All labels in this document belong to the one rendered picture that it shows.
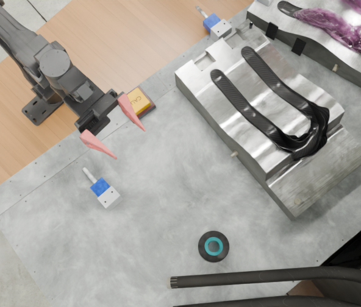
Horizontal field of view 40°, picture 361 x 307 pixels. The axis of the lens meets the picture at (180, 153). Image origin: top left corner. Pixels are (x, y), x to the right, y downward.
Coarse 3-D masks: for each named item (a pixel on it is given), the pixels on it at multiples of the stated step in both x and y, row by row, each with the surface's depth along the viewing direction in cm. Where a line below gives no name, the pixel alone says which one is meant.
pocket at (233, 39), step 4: (236, 28) 138; (232, 32) 139; (236, 32) 139; (240, 32) 138; (228, 36) 139; (232, 36) 140; (236, 36) 140; (240, 36) 140; (244, 36) 137; (224, 40) 138; (228, 40) 140; (232, 40) 140; (236, 40) 140; (240, 40) 140; (228, 44) 139; (232, 44) 139; (236, 44) 139; (232, 48) 139
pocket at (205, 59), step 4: (204, 52) 138; (208, 52) 137; (200, 56) 137; (204, 56) 138; (208, 56) 139; (196, 60) 137; (200, 60) 138; (204, 60) 138; (208, 60) 138; (212, 60) 138; (196, 64) 138; (200, 64) 138; (204, 64) 138; (208, 64) 138; (200, 68) 138; (204, 68) 138
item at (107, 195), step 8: (88, 176) 134; (96, 184) 132; (104, 184) 132; (96, 192) 131; (104, 192) 130; (112, 192) 130; (104, 200) 129; (112, 200) 129; (120, 200) 134; (112, 208) 134
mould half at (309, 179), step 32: (256, 32) 137; (192, 64) 135; (224, 64) 135; (288, 64) 135; (192, 96) 135; (224, 96) 133; (256, 96) 133; (320, 96) 127; (224, 128) 130; (256, 128) 127; (288, 128) 125; (256, 160) 123; (288, 160) 127; (320, 160) 130; (352, 160) 129; (288, 192) 128; (320, 192) 127
